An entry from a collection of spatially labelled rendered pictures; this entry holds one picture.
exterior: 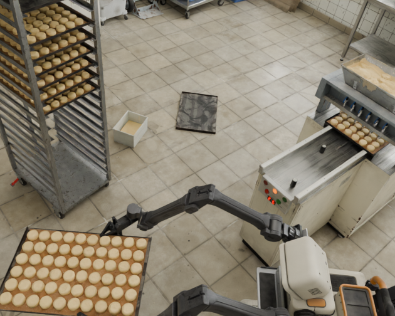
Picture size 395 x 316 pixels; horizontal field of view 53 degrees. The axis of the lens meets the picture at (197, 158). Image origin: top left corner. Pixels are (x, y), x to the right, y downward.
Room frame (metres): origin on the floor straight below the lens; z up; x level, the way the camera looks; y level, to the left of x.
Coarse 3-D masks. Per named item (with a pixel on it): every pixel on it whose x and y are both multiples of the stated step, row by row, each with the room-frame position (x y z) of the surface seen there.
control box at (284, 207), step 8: (264, 176) 1.68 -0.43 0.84; (264, 184) 1.66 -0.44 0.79; (272, 184) 1.62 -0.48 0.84; (264, 192) 1.64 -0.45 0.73; (272, 192) 1.60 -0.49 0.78; (280, 192) 1.57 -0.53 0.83; (272, 200) 1.59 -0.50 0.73; (280, 200) 1.55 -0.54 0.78; (288, 200) 1.52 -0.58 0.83; (280, 208) 1.54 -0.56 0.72; (288, 208) 1.52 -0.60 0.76
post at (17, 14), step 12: (12, 0) 1.65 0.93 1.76; (12, 12) 1.67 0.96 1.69; (24, 36) 1.67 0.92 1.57; (24, 48) 1.66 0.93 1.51; (24, 60) 1.66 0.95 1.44; (36, 84) 1.67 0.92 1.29; (36, 96) 1.66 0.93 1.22; (36, 108) 1.66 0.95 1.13; (48, 144) 1.66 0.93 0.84; (48, 156) 1.66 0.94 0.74; (60, 192) 1.67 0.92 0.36; (60, 204) 1.65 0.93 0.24
